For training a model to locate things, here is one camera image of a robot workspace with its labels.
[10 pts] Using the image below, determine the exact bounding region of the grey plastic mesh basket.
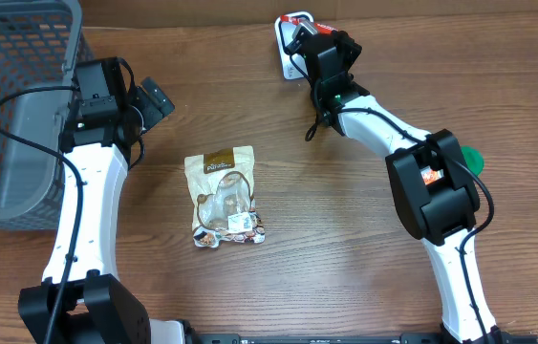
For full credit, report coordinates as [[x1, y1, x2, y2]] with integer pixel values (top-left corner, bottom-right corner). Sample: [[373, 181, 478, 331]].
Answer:
[[0, 0, 93, 230]]

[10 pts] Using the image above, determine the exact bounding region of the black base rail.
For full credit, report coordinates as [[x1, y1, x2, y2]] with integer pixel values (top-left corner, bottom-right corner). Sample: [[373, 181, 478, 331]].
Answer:
[[186, 333, 538, 344]]

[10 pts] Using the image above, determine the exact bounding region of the small orange white packet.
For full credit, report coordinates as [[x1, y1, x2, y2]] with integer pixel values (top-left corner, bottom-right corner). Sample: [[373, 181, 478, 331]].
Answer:
[[420, 166, 444, 185]]

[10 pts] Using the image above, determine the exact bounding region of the white brown snack wrapper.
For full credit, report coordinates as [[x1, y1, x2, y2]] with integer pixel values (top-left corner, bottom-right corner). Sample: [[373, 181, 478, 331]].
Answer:
[[184, 145, 266, 248]]

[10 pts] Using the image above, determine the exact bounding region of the red white snack bar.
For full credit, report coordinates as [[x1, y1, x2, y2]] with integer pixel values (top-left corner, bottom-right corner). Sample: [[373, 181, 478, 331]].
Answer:
[[277, 12, 335, 33]]

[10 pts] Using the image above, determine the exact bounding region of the green lid Knorr jar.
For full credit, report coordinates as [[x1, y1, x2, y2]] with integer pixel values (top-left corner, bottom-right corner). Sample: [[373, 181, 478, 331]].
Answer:
[[461, 146, 484, 176]]

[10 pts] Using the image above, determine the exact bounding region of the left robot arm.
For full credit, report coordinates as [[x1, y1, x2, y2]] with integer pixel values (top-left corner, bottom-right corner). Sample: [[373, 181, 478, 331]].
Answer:
[[18, 57, 197, 343]]

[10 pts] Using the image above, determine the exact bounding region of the white barcode scanner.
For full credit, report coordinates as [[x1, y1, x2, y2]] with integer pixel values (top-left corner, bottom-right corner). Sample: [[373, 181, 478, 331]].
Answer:
[[274, 11, 314, 80]]

